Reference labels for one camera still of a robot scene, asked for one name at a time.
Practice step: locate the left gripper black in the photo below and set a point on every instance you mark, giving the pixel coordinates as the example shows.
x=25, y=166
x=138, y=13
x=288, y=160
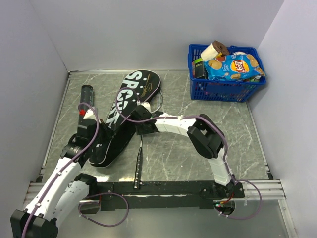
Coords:
x=105, y=129

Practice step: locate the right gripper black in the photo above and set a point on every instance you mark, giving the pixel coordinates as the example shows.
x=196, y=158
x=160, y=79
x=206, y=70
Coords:
x=139, y=131

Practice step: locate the black racket bag SPORT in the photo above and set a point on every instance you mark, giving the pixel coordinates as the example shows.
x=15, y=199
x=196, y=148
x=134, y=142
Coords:
x=116, y=132

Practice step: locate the white badminton racket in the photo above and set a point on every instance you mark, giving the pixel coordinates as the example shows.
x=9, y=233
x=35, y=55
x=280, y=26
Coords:
x=156, y=102
x=138, y=169

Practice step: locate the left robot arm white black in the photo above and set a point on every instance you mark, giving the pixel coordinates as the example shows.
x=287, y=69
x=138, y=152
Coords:
x=65, y=187

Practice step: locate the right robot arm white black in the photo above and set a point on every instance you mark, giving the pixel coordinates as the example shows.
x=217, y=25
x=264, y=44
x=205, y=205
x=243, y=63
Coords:
x=206, y=137

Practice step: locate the blue plastic basket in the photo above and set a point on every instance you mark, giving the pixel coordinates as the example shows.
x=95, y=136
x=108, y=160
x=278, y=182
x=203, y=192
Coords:
x=212, y=90

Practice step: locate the black green box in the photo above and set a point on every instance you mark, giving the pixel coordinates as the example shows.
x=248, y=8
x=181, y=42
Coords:
x=199, y=70

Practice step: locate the cream brown snack package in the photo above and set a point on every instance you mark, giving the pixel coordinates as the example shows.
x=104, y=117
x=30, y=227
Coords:
x=213, y=50

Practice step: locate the blue chips bag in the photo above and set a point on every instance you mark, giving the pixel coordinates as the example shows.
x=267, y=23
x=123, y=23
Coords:
x=233, y=68

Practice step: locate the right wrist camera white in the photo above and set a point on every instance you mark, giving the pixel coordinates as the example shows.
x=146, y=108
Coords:
x=146, y=105

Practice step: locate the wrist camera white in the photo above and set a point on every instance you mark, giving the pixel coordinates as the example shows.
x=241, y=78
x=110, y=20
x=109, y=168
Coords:
x=146, y=105
x=86, y=114

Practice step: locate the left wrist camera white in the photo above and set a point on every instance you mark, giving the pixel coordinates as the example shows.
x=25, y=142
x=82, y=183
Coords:
x=86, y=114

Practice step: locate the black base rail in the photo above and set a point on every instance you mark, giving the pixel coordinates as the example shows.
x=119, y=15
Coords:
x=161, y=194

